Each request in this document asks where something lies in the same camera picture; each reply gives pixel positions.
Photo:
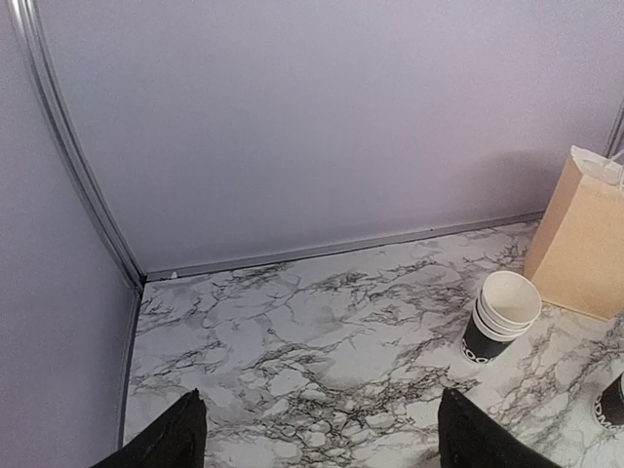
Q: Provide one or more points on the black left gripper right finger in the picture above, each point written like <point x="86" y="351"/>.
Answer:
<point x="468" y="437"/>

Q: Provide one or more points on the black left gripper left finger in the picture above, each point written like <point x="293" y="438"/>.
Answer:
<point x="177" y="438"/>

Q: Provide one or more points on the stack of black paper cups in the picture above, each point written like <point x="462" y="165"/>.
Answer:
<point x="505" y="308"/>

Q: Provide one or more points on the brown paper takeout bag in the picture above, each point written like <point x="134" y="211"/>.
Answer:
<point x="575" y="258"/>

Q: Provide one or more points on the black cup holding straws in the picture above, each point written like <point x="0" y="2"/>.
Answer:
<point x="609" y="406"/>

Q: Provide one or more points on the left aluminium corner post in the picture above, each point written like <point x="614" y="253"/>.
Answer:
<point x="44" y="81"/>

